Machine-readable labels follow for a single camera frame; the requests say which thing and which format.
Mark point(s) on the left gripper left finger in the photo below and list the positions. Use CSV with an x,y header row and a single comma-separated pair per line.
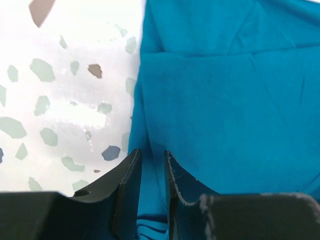
x,y
106,209

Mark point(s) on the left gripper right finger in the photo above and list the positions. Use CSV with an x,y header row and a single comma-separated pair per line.
x,y
196,212

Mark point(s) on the blue t shirt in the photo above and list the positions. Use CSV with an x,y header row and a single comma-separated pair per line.
x,y
232,89

